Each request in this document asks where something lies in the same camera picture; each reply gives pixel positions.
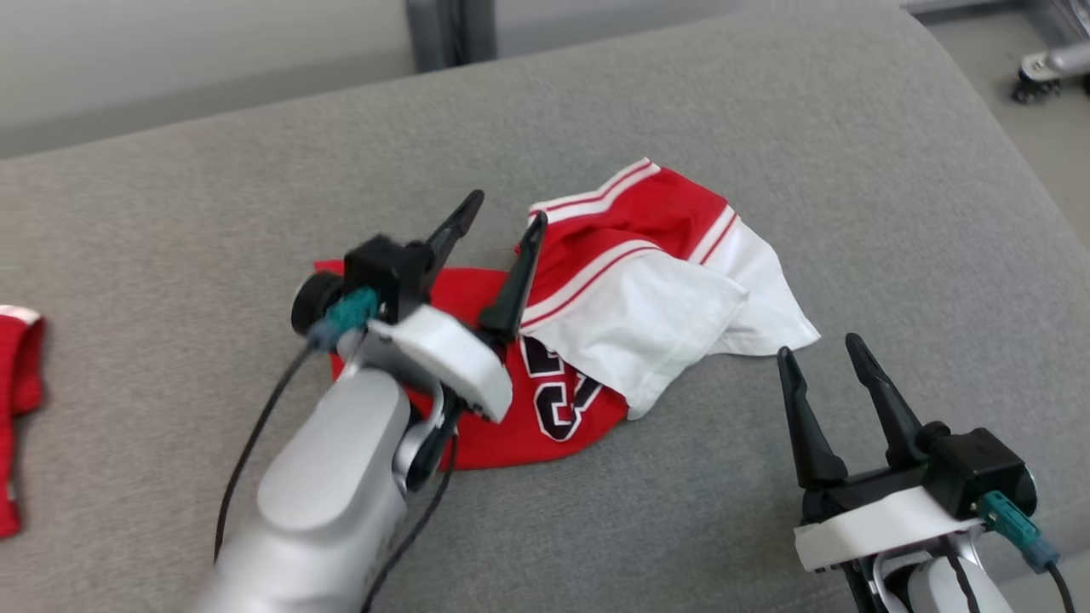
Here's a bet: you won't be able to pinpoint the metal leg with caster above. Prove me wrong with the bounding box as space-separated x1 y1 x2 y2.
1012 41 1090 106

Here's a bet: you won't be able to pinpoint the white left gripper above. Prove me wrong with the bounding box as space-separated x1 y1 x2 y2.
366 191 548 425

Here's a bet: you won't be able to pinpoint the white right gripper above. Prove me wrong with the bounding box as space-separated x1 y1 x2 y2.
776 333 994 574

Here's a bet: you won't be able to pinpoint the dark grey metal post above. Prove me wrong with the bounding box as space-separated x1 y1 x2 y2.
406 0 497 74

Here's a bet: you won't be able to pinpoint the black cable with teal plug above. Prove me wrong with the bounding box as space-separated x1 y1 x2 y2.
213 288 381 564
978 492 1081 613

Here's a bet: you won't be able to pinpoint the red white basketball jersey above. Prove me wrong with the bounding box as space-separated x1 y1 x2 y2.
313 158 823 471

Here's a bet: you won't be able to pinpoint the red shorts with white stripe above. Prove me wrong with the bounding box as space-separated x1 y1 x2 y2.
0 305 46 539

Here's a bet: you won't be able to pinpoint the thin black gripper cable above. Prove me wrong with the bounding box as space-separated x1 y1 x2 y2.
361 426 461 613

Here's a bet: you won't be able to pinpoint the grey metal frame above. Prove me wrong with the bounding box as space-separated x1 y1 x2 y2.
903 0 1090 48

